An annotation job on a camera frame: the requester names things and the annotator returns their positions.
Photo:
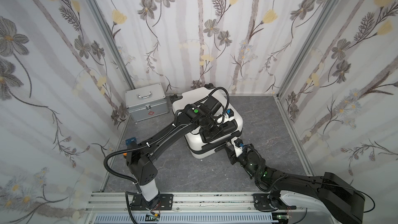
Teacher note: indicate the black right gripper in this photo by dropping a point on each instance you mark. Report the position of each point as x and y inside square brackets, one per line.
[232, 155]

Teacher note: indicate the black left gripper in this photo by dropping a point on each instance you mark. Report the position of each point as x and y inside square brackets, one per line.
[219, 129]

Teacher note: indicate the white hard-shell suitcase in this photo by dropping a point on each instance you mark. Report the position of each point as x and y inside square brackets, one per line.
[219, 124]

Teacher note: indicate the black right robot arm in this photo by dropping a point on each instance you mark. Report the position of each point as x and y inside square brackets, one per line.
[344, 202]

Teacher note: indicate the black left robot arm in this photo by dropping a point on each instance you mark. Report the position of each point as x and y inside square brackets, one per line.
[141, 156]

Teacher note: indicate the silver aluminium first-aid case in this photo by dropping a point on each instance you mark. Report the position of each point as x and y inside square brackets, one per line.
[146, 102]

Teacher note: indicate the small blue box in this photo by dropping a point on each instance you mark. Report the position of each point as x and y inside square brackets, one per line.
[130, 141]

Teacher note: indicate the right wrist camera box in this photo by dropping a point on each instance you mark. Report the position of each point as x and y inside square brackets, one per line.
[237, 146]

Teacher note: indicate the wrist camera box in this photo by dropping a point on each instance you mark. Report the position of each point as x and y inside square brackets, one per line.
[237, 146]
[229, 115]

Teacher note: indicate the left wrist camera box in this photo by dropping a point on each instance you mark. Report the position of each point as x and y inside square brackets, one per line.
[229, 115]

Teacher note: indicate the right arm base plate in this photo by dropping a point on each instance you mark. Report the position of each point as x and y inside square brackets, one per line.
[264, 201]

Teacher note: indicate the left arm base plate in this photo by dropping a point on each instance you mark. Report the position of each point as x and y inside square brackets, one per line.
[163, 202]

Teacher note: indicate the white slotted cable duct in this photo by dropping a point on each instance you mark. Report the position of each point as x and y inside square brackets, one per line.
[187, 218]

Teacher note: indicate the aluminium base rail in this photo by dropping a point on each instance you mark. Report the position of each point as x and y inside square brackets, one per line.
[205, 202]

